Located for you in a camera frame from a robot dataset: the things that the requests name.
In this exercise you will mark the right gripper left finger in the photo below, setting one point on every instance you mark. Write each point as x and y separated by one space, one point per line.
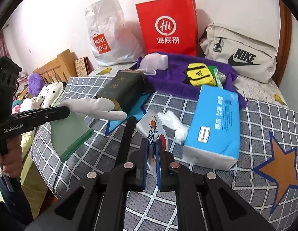
110 190

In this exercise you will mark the white sponge block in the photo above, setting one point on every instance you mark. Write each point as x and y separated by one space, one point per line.
160 61

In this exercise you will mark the green yellow sponge pack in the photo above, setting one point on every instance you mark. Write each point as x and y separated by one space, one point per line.
68 134

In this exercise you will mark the brown framed picture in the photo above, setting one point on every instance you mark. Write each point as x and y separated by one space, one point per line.
82 67

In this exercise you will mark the white Miniso plastic bag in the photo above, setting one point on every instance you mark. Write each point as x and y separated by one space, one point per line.
111 42

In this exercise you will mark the beige Nike bag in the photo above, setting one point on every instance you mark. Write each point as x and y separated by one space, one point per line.
248 55

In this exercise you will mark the purple towel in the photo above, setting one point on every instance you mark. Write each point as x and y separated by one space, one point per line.
173 79

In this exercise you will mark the blue tissue pack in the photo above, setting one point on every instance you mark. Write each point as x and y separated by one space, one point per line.
213 139

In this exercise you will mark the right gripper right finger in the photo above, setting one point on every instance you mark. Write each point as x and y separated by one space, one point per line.
189 187

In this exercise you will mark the dark green tin box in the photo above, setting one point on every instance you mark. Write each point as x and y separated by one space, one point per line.
124 89

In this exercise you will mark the grey checked bed sheet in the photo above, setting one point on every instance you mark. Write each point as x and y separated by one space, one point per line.
265 175

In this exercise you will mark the left hand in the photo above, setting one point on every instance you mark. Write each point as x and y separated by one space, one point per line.
11 163

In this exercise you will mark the white tissue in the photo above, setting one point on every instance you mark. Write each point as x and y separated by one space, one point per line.
170 120

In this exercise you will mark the white printed snack packet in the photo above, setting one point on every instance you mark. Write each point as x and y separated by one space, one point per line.
150 127

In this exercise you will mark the yellow adidas pouch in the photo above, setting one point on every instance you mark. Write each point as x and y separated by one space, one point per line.
198 74

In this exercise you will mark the wooden headboard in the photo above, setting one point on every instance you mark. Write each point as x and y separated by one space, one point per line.
60 69

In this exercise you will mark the white spotted pillow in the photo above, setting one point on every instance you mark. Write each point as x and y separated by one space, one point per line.
49 94

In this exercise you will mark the purple plush toy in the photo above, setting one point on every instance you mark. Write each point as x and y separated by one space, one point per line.
35 84

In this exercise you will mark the white glove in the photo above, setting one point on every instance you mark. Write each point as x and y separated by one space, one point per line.
100 108

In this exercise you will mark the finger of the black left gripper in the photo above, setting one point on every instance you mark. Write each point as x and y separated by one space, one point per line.
26 121

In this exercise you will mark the green packet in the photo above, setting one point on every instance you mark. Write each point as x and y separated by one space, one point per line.
215 73

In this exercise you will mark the red paper shopping bag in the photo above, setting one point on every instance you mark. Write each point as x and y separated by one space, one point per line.
169 26

